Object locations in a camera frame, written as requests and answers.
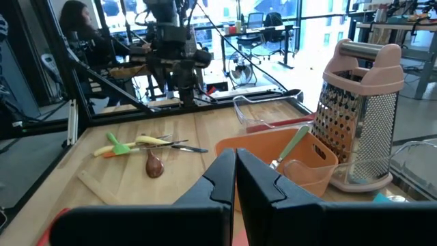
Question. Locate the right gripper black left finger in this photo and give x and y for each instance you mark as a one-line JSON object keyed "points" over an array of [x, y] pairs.
{"points": [[153, 225]]}

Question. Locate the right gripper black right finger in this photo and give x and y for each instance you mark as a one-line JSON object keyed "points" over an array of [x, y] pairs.
{"points": [[307, 225]]}

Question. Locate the dark brown wooden spoon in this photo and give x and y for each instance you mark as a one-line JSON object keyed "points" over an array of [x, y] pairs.
{"points": [[154, 167]]}

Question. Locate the light wooden spatula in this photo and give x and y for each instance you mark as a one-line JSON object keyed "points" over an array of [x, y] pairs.
{"points": [[97, 188]]}

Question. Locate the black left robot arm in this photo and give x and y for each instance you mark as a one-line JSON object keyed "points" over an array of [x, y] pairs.
{"points": [[186, 82]]}

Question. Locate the clear plastic storage bin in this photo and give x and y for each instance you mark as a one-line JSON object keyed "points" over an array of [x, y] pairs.
{"points": [[246, 112], [307, 177]]}

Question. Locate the orange plastic bin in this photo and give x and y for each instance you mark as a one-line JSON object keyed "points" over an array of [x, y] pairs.
{"points": [[259, 143]]}

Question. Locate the pink steel box grater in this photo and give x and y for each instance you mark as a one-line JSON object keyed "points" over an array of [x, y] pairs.
{"points": [[372, 136]]}

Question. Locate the floor fan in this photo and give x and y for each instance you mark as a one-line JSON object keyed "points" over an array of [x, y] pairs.
{"points": [[242, 71]]}

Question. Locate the white handheld device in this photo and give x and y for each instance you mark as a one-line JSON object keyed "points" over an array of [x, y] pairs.
{"points": [[51, 66]]}

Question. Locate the background office desk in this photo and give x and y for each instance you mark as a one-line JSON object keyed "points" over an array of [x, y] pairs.
{"points": [[259, 31]]}

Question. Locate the black office chair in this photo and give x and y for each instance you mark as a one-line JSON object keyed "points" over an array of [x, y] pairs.
{"points": [[252, 24], [276, 22]]}

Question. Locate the grey workbench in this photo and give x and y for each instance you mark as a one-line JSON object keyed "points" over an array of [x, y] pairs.
{"points": [[423, 54]]}

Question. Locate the person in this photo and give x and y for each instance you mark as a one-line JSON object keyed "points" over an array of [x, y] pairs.
{"points": [[76, 20]]}

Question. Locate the silver metal bracket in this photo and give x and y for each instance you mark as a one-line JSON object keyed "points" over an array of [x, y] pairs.
{"points": [[72, 123]]}

